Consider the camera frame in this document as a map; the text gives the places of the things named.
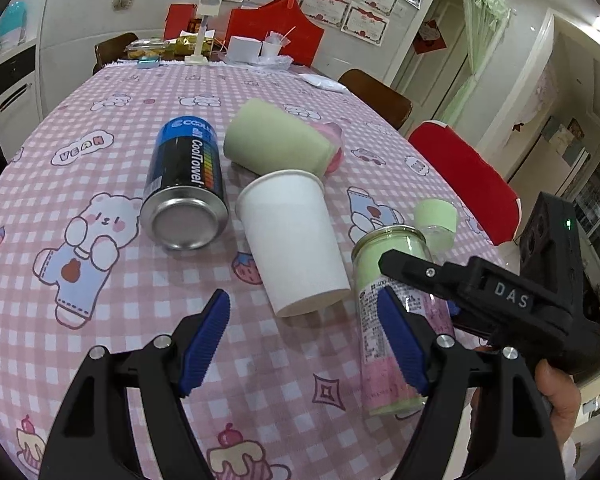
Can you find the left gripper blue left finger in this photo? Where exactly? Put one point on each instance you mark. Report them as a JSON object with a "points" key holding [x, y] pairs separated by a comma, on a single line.
{"points": [[167, 370]]}

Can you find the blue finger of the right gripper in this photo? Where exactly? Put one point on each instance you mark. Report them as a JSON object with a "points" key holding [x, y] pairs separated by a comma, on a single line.
{"points": [[448, 282]]}

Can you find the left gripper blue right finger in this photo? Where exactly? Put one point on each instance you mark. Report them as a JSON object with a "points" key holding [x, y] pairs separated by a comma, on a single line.
{"points": [[442, 371]]}

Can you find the pink green glass cup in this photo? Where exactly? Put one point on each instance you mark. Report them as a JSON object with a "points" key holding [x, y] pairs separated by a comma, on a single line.
{"points": [[392, 363]]}

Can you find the white paper cup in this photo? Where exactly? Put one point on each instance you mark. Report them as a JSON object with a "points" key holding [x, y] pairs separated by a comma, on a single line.
{"points": [[292, 240]]}

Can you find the small pink plastic cup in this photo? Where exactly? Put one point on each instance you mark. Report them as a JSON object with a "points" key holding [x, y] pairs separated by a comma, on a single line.
{"points": [[332, 132]]}

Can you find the pale green foam cup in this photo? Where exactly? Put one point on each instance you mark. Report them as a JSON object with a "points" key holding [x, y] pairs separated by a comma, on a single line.
{"points": [[262, 138]]}

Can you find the clear plastic drink cup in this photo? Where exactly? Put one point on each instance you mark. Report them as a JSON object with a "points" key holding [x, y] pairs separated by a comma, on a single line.
{"points": [[274, 43]]}

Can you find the person's right hand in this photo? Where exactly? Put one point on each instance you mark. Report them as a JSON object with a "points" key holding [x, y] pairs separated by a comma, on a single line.
{"points": [[564, 396]]}

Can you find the red covered chair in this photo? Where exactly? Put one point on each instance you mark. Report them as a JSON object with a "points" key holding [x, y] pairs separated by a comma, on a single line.
{"points": [[492, 202]]}

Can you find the blue black metal can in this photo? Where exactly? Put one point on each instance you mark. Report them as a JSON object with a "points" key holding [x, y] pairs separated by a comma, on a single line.
{"points": [[184, 206]]}

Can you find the pink checkered tablecloth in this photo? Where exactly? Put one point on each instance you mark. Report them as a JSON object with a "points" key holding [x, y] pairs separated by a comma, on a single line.
{"points": [[76, 271]]}

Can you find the brown wooden chair right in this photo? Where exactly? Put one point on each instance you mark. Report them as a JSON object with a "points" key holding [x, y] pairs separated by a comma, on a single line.
{"points": [[386, 102]]}

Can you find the brown wooden chair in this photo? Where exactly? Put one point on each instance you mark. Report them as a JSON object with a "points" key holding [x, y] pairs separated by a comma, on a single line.
{"points": [[386, 102], [111, 50]]}

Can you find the white crumpled plastic bag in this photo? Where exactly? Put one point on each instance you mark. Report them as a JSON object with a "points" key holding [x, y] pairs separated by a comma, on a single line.
{"points": [[323, 83]]}

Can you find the red diamond door decoration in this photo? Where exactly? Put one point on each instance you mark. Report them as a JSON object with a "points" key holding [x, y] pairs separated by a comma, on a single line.
{"points": [[428, 38]]}

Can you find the green door curtain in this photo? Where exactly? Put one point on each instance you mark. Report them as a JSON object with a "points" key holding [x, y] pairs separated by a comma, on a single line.
{"points": [[485, 22]]}

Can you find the teal small tin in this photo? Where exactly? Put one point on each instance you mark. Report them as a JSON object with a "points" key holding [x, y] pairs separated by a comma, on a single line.
{"points": [[147, 63]]}

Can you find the white square box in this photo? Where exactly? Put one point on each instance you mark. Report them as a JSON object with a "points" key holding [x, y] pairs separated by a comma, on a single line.
{"points": [[243, 49]]}

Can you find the snack box on table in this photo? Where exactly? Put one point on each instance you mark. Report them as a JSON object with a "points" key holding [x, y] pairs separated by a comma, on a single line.
{"points": [[149, 48]]}

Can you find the brown wooden chair left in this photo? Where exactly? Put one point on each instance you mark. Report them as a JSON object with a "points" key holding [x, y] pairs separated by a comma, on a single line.
{"points": [[111, 50]]}

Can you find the white sideboard cabinet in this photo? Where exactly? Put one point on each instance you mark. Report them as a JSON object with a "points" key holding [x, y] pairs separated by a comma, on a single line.
{"points": [[19, 110]]}

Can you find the white desk lamp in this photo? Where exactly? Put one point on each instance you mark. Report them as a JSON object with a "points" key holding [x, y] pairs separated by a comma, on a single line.
{"points": [[205, 10]]}

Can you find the light blue humidifier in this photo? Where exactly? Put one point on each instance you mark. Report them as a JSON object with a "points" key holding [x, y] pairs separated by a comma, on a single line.
{"points": [[13, 24]]}

